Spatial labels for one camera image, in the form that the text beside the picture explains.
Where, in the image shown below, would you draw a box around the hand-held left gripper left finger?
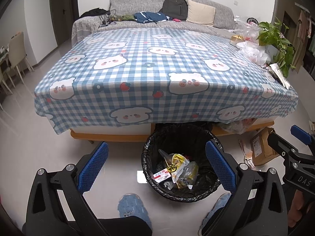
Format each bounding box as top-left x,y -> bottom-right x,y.
26,141 -> 109,236

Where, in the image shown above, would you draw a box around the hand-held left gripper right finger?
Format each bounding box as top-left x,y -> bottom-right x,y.
205,140 -> 288,236

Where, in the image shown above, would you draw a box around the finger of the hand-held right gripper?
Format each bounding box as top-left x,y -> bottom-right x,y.
290,125 -> 315,150
267,132 -> 299,159

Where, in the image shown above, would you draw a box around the clear bag with gold wrappers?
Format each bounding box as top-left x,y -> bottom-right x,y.
172,162 -> 198,190

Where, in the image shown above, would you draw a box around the yellow snack wrapper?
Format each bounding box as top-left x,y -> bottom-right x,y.
168,154 -> 190,174

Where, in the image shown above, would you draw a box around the bin with black bag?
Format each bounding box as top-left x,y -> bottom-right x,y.
141,123 -> 223,203

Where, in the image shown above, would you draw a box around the person's right hand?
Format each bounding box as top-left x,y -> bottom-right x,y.
287,189 -> 315,229

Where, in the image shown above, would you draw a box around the brown cardboard box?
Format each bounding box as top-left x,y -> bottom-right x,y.
251,127 -> 280,166

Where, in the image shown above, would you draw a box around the blue slipper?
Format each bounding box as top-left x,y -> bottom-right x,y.
118,194 -> 152,227
200,193 -> 232,229

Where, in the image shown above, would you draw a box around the plastic bag under table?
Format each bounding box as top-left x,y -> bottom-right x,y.
218,118 -> 258,134

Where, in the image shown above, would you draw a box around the white paper packet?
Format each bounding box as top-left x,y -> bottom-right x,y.
269,63 -> 292,90

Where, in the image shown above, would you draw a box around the person's dark pants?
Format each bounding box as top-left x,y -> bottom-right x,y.
94,216 -> 153,236

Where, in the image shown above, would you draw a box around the white plastic bag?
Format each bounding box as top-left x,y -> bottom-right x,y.
237,41 -> 271,65

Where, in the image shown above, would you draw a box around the green potted plant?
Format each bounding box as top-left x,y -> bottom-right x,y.
256,17 -> 296,78

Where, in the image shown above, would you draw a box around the gold gift box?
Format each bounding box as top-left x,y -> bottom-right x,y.
231,35 -> 244,47

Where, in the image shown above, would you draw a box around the blue checked bear tablecloth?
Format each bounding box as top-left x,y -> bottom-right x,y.
34,27 -> 299,135

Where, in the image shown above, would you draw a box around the beige cushion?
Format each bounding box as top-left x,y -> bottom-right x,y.
186,0 -> 216,26

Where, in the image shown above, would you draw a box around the black cloth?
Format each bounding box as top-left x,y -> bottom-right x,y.
80,8 -> 109,19

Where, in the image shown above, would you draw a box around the dark door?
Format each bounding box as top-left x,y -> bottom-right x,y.
49,0 -> 79,47

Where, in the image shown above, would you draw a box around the blue jacket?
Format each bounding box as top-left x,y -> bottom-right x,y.
133,12 -> 173,24

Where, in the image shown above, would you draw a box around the black backpack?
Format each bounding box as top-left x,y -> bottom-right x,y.
159,0 -> 189,21

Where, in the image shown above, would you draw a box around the grey sofa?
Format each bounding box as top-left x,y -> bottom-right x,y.
71,0 -> 243,47

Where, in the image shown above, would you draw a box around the black cables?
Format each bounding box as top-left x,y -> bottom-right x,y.
98,9 -> 117,27

